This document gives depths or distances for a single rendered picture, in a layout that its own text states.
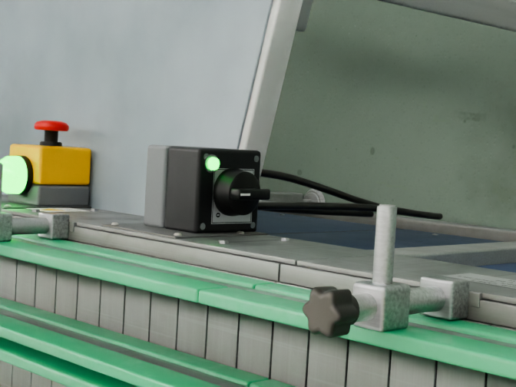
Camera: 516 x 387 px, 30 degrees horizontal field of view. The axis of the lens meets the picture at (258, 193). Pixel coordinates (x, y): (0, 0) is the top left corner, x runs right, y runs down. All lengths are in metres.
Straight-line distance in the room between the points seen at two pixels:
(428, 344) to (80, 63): 0.74
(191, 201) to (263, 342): 0.18
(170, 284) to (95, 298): 0.23
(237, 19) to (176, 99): 0.12
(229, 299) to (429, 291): 0.14
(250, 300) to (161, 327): 0.22
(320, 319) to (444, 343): 0.07
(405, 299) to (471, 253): 0.38
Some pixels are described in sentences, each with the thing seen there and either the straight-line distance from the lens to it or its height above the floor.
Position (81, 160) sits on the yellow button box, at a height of 0.77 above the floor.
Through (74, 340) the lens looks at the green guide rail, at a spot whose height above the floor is 0.94.
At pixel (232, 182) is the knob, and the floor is 0.81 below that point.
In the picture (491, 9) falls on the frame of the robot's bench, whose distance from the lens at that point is 1.29.
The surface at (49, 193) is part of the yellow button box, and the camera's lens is 1.12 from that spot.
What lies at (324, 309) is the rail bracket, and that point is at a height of 1.01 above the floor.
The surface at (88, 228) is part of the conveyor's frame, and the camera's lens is 0.95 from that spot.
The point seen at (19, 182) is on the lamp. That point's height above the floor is 0.84.
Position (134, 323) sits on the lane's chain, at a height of 0.88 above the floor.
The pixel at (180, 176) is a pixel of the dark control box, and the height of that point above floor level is 0.83.
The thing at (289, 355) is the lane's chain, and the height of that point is 0.88.
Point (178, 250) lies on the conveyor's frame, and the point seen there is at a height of 0.88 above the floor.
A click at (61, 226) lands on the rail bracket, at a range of 0.96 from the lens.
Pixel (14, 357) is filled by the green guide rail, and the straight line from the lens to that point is 0.89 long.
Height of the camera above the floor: 1.41
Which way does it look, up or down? 44 degrees down
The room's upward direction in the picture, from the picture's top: 90 degrees counter-clockwise
